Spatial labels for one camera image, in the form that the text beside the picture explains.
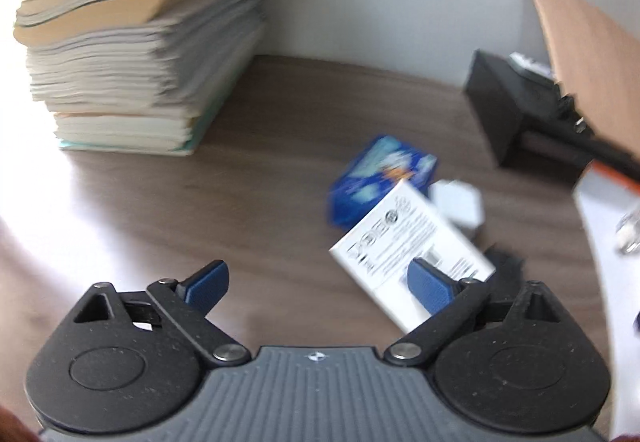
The white printed box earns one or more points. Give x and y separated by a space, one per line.
395 237

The brown cardboard sheet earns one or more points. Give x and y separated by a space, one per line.
585 52

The orange and white box lid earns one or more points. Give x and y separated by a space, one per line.
615 297

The black power adapter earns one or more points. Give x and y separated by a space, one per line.
505 267

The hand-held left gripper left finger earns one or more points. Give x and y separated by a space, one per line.
207 282

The stack of books and papers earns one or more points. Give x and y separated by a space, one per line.
125 47

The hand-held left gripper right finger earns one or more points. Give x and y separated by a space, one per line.
427 284

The black metal box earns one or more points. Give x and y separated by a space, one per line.
505 107

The small white device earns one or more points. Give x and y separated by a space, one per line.
530 64

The white charger plug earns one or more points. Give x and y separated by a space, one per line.
457 204

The blue cartoon box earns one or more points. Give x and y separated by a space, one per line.
365 177

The white bottle with clear liquid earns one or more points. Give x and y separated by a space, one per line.
629 232

